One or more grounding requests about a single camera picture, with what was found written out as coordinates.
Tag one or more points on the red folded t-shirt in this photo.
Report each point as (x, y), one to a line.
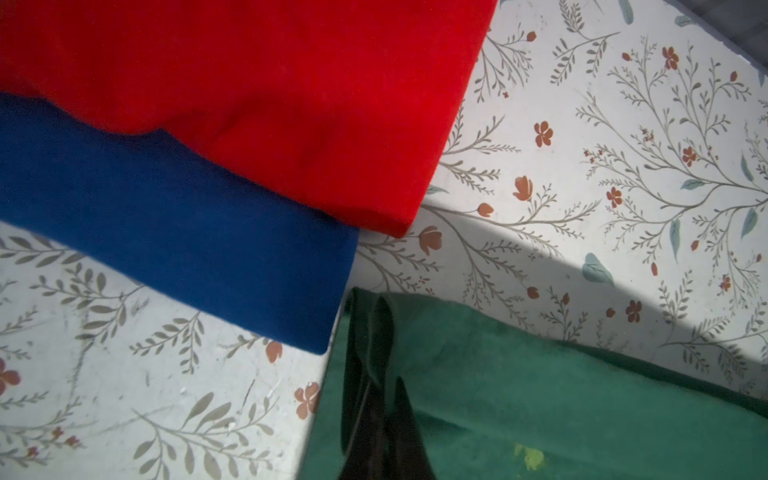
(344, 106)

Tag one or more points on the green t-shirt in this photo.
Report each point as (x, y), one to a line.
(495, 402)

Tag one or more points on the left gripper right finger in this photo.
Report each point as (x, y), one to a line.
(407, 457)

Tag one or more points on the blue folded t-shirt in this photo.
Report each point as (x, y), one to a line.
(150, 208)

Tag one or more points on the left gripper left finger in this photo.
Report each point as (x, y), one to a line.
(364, 457)

